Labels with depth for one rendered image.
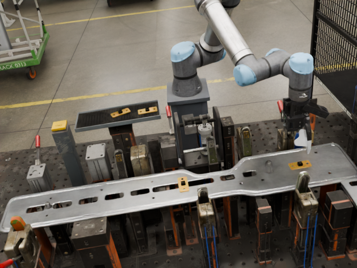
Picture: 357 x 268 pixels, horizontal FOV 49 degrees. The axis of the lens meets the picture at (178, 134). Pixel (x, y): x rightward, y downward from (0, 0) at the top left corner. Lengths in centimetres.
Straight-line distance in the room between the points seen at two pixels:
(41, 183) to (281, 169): 97
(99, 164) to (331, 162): 92
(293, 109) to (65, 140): 97
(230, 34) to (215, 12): 11
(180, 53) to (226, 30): 44
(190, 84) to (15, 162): 118
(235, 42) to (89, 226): 81
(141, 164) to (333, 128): 121
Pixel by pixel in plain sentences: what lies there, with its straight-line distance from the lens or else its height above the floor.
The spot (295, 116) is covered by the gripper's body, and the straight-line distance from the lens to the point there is 144.
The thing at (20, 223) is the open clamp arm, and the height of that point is 109.
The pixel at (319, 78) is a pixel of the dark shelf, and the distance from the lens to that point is 217.
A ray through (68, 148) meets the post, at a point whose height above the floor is 105.
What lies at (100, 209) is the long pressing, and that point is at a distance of 153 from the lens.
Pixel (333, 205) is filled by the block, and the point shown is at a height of 98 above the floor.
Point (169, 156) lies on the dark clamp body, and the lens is 164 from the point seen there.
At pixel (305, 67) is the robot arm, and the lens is 134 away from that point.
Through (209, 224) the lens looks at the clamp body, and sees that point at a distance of 139.
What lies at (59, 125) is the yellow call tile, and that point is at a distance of 177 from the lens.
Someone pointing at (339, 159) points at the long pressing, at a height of 100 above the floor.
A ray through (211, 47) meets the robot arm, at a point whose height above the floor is 132.
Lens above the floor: 203
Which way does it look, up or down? 35 degrees down
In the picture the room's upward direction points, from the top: 8 degrees counter-clockwise
